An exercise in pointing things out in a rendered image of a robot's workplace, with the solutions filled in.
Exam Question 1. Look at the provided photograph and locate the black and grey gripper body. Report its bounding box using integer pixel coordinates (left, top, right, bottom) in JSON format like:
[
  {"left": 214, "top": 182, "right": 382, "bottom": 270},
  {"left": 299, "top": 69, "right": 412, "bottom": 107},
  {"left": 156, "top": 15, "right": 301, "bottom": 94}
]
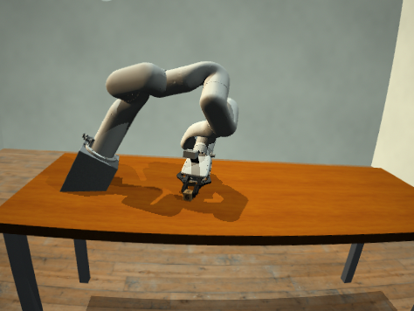
[{"left": 182, "top": 150, "right": 212, "bottom": 183}]

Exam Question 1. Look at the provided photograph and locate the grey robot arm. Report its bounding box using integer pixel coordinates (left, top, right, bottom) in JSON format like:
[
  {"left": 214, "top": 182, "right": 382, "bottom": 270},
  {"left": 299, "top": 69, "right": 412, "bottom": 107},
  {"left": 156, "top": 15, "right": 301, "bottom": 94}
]
[{"left": 82, "top": 61, "right": 238, "bottom": 163}]

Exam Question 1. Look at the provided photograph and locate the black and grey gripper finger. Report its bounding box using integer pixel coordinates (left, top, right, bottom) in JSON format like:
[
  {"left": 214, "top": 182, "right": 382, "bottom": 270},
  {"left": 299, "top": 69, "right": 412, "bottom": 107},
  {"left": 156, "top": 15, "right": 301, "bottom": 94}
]
[
  {"left": 192, "top": 174, "right": 211, "bottom": 198},
  {"left": 176, "top": 171, "right": 190, "bottom": 193}
]

